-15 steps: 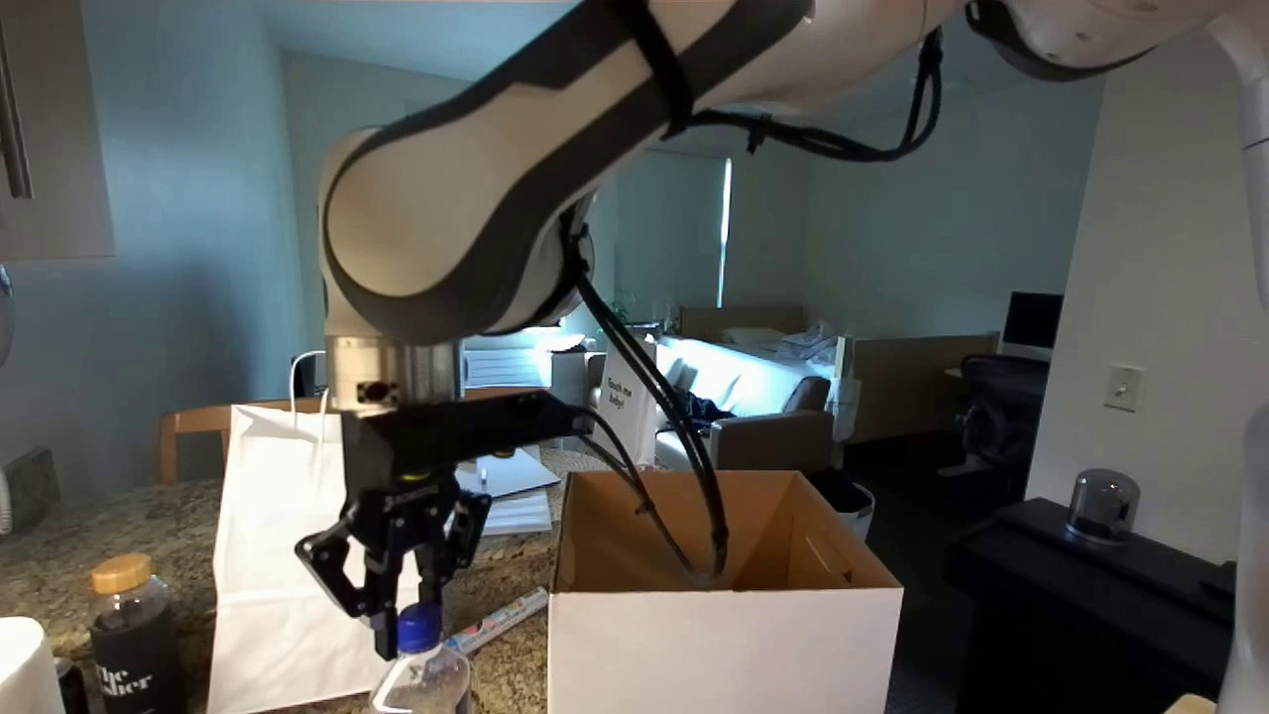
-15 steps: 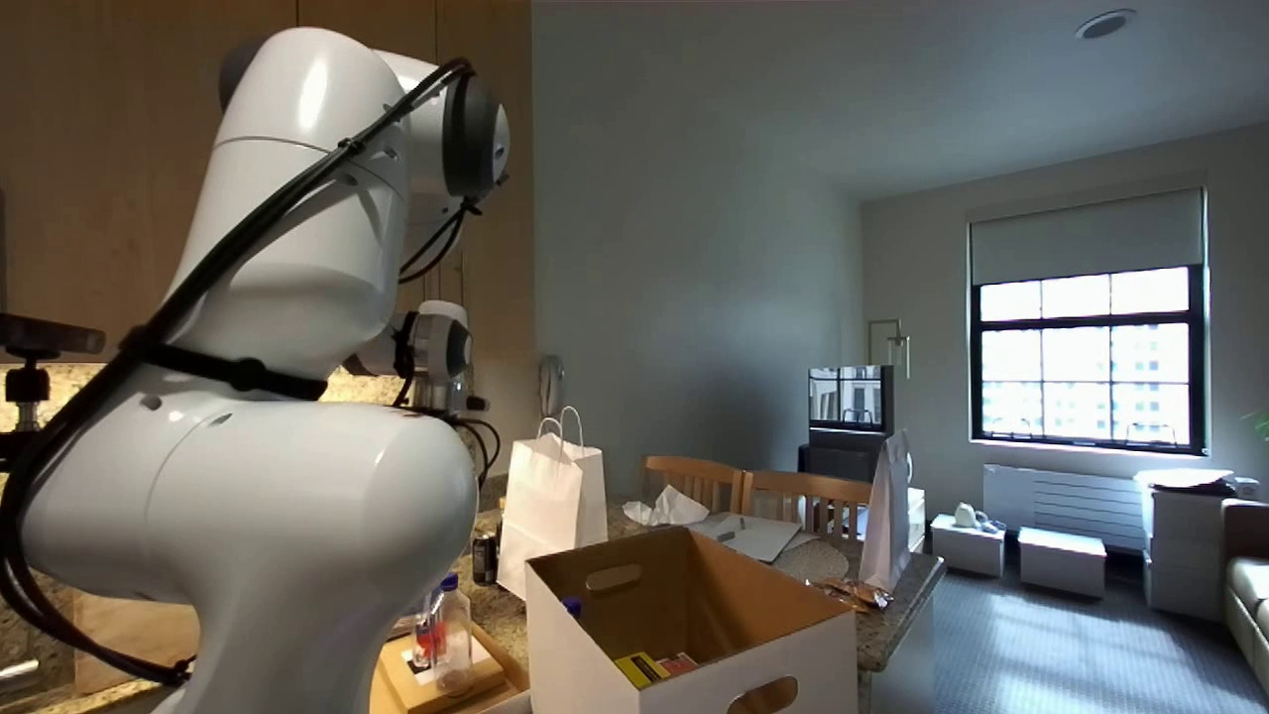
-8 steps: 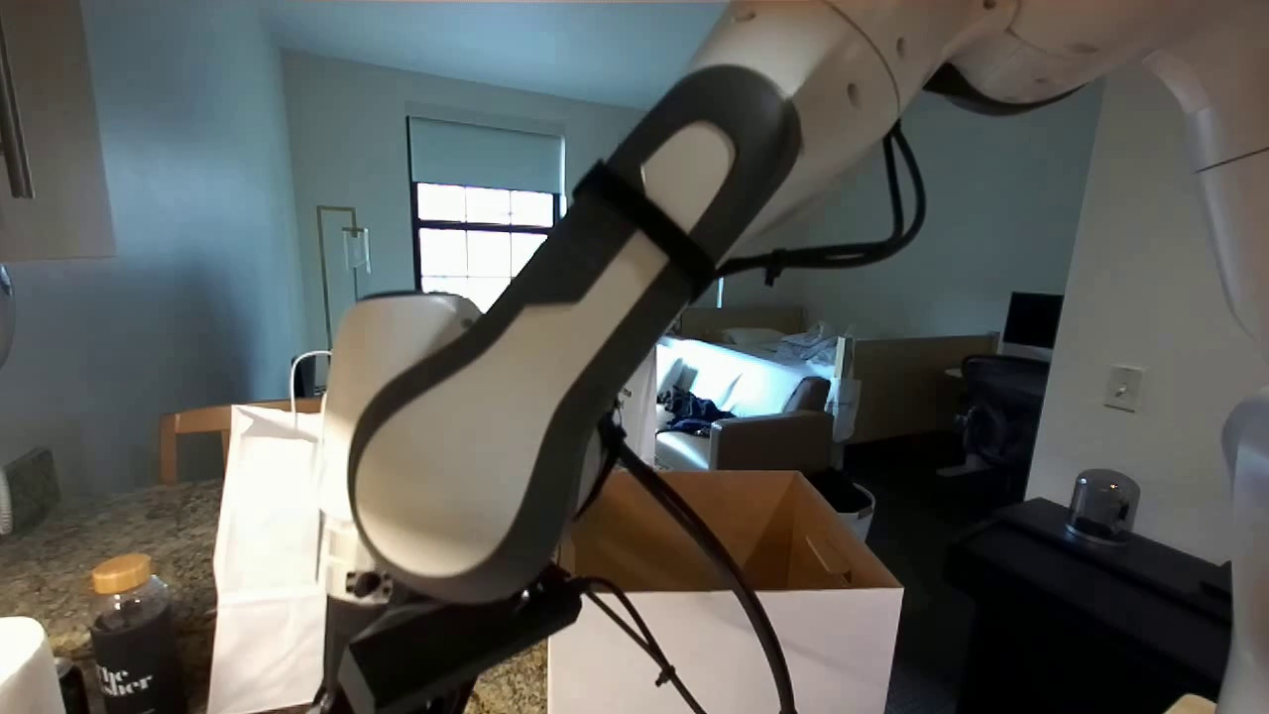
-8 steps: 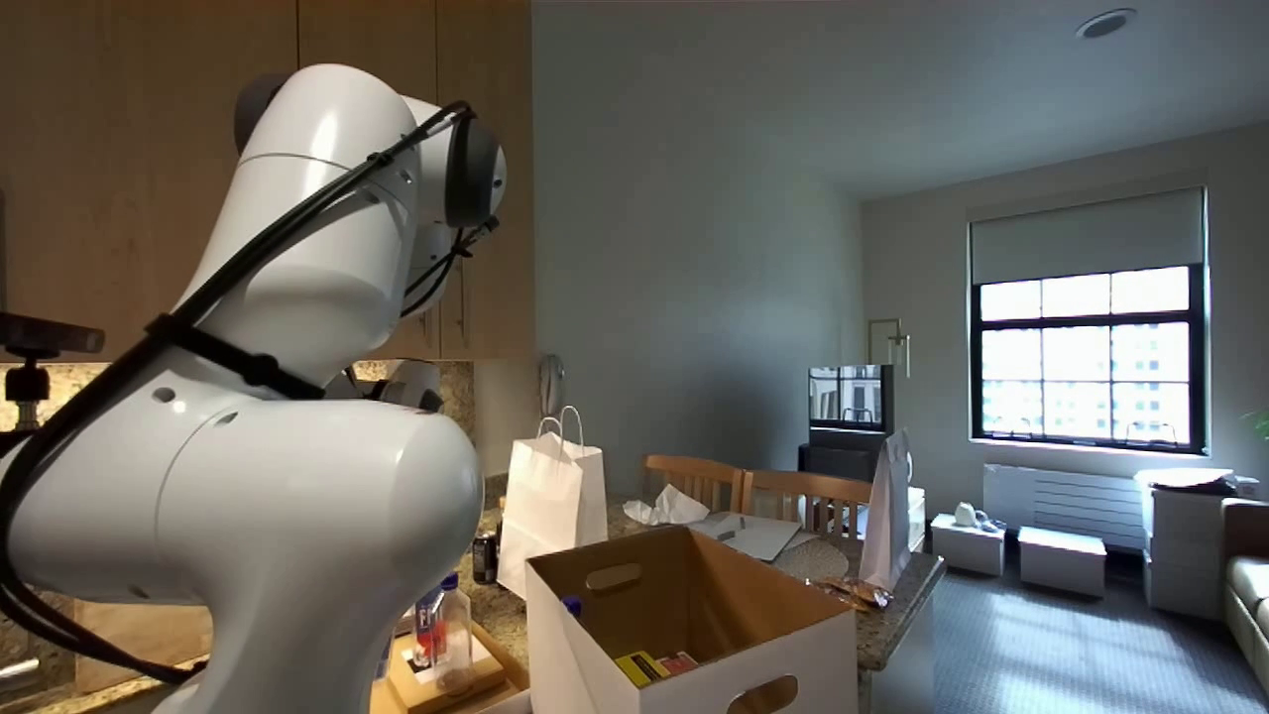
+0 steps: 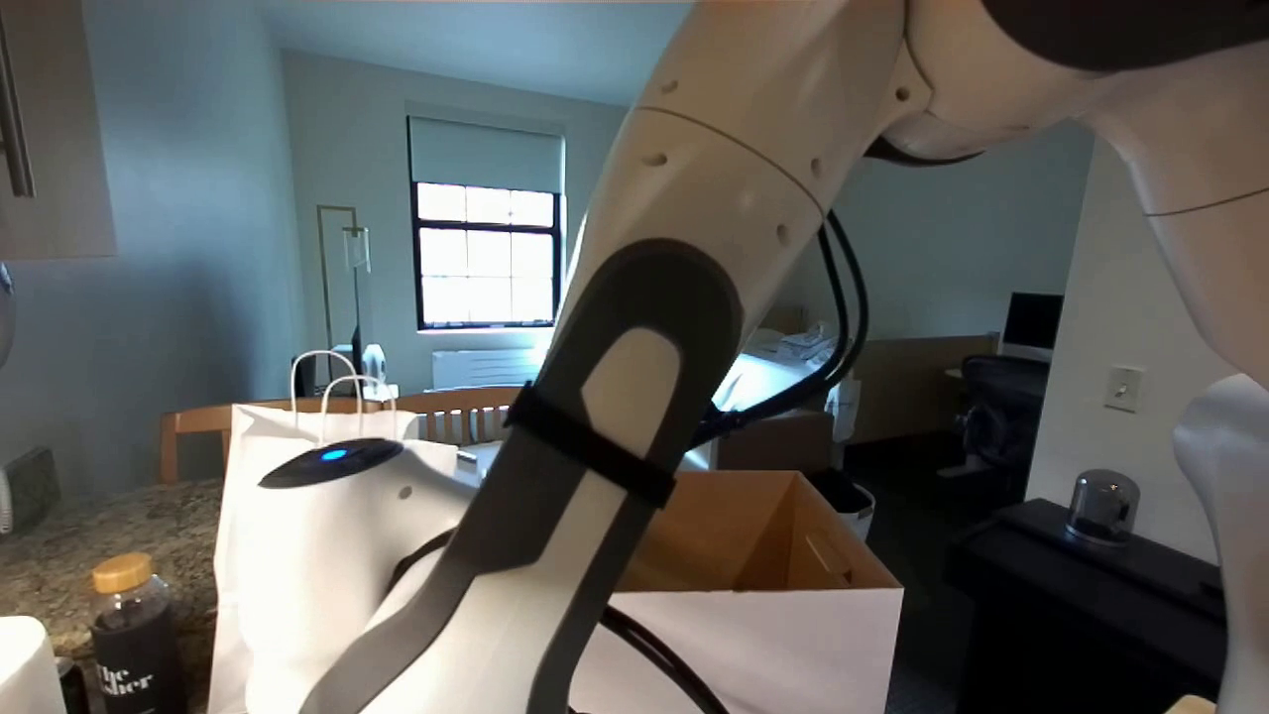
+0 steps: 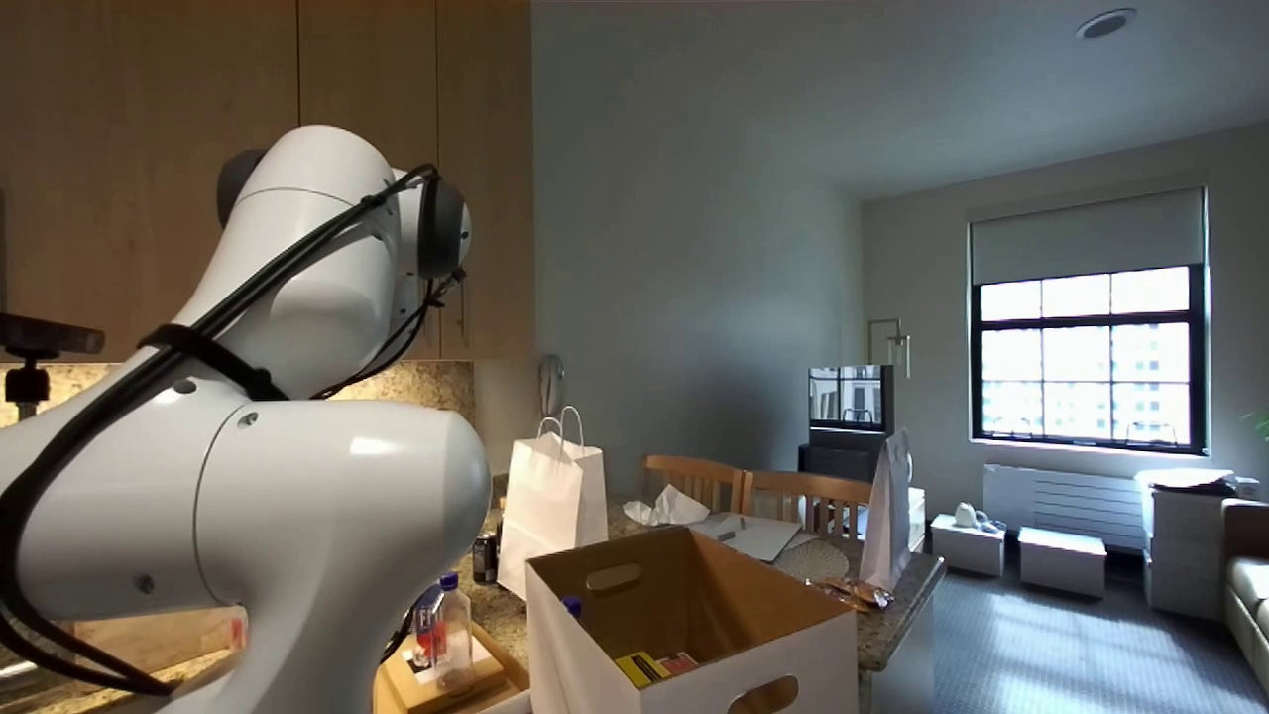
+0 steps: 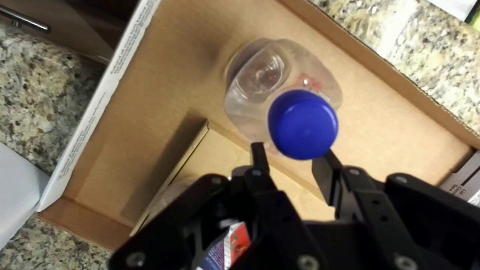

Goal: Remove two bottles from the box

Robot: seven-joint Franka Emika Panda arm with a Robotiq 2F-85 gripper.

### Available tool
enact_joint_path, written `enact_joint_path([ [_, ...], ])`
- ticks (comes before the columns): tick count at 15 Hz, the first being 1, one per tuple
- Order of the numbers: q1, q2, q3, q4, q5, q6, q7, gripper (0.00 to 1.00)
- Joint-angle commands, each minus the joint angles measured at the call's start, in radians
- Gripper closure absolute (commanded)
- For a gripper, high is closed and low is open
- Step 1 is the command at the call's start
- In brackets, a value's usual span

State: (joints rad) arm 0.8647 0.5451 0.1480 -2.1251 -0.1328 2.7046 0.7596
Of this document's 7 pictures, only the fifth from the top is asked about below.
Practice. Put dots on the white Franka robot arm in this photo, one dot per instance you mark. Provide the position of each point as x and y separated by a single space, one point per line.
738 131

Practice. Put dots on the white cardboard box brown inside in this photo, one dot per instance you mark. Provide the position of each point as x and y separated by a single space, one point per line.
796 650

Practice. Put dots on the white plastic covered furniture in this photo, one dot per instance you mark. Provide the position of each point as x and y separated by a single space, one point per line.
780 357

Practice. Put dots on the wooden chair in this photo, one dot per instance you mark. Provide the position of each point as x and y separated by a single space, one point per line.
462 402
193 426

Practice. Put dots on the black framed window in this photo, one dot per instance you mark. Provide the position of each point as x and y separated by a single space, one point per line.
484 261

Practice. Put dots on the short white roller blind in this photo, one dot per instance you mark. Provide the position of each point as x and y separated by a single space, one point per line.
484 155

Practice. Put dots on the small pale bottle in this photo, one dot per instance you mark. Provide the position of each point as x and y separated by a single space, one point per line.
377 380

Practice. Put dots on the brown wooden desk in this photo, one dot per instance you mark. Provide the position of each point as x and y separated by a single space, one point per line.
926 381

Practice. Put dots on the metal pole stand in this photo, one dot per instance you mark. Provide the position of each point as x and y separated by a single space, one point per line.
348 265

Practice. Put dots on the black office chair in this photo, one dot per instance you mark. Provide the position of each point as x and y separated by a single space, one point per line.
998 421

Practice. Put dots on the small dark laptop screen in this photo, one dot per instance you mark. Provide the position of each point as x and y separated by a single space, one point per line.
1031 322

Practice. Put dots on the grey glass jar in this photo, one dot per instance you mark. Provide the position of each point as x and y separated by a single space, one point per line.
1104 504

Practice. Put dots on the black trash bin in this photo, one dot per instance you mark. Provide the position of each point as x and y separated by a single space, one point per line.
1084 622

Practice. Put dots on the white round container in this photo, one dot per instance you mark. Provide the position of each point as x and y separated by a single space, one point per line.
27 669

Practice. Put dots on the white wall radiator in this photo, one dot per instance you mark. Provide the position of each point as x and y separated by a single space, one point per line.
491 367

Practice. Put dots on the white wall outlet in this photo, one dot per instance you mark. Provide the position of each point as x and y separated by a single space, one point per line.
1125 389

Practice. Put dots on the wooden wall cabinets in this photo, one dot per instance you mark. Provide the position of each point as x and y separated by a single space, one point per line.
62 122

